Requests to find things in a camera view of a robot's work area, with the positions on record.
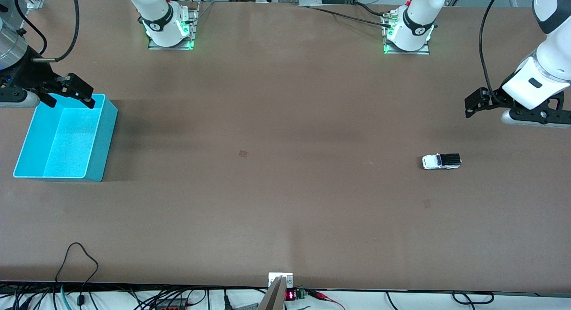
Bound white jeep toy black roof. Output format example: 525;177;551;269
422;153;462;170

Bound cyan plastic storage bin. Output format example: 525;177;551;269
12;93;119;182

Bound red and black clip lead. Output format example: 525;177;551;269
307;289;346;310

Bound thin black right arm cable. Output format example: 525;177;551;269
13;0;48;55

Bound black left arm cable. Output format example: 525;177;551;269
479;0;507;103

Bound black cable with metal plug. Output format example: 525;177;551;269
32;0;80;62

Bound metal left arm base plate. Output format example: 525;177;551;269
382;13;430;55

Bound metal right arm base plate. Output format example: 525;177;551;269
148;2;198;50

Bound black cable on table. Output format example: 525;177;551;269
308;2;394;28

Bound looped black cable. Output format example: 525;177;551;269
54;242;99;306

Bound coiled black cable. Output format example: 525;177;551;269
451;291;495;306

